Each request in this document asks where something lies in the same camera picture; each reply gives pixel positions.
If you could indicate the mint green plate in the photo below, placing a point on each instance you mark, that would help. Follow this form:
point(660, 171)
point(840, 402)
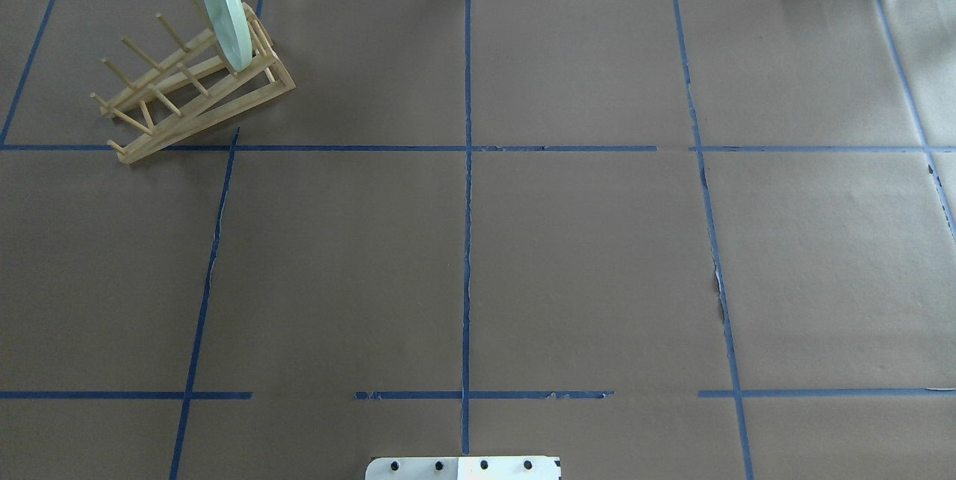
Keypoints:
point(229, 23)

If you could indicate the wooden dish rack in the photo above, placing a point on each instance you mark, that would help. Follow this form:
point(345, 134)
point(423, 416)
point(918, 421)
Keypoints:
point(195, 87)

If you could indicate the white pedestal column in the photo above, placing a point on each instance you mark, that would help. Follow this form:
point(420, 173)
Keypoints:
point(465, 467)

